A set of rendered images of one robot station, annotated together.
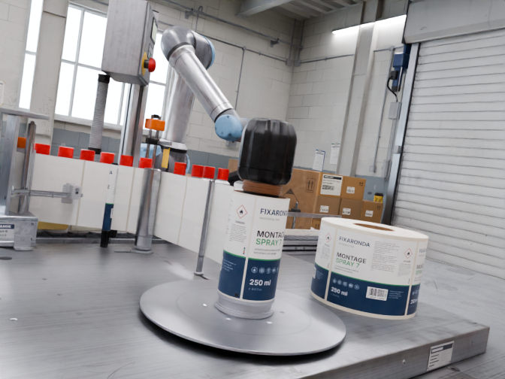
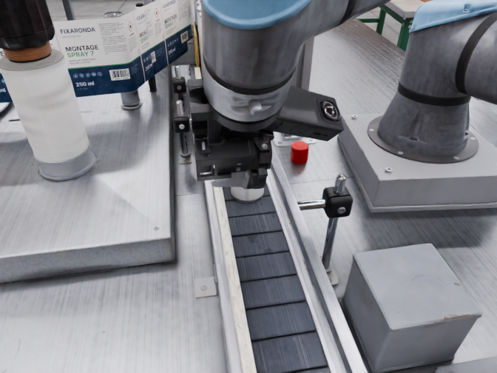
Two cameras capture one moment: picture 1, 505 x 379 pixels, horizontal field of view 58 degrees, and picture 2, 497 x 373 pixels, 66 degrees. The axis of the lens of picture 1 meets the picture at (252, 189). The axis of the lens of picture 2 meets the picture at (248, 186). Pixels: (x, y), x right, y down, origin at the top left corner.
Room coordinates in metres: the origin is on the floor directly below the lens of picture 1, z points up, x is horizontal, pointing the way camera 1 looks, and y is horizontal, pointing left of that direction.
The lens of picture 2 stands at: (1.62, -0.30, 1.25)
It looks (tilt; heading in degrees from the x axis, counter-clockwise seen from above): 38 degrees down; 121
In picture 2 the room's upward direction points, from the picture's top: straight up
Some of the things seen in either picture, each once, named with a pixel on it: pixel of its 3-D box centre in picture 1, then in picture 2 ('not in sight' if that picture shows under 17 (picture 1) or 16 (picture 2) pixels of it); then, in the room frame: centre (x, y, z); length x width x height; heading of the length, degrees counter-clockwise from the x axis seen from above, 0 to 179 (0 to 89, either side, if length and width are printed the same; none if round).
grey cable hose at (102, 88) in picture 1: (98, 114); not in sight; (1.22, 0.43, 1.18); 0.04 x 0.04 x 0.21
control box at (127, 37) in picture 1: (131, 43); not in sight; (1.25, 0.38, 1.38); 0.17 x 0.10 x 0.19; 5
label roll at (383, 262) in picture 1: (367, 264); not in sight; (0.88, -0.24, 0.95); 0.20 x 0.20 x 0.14
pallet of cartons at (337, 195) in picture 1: (322, 221); not in sight; (5.45, -0.87, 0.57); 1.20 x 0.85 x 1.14; 126
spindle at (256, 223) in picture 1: (258, 215); not in sight; (0.68, -0.01, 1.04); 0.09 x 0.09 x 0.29
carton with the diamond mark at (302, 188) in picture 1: (269, 197); not in sight; (1.92, -0.07, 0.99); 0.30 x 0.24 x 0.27; 126
